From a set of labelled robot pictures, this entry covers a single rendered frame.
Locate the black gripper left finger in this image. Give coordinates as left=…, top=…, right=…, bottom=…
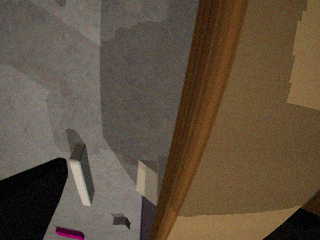
left=0, top=157, right=68, bottom=240

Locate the small magenta block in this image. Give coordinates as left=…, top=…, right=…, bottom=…
left=56, top=227, right=85, bottom=240

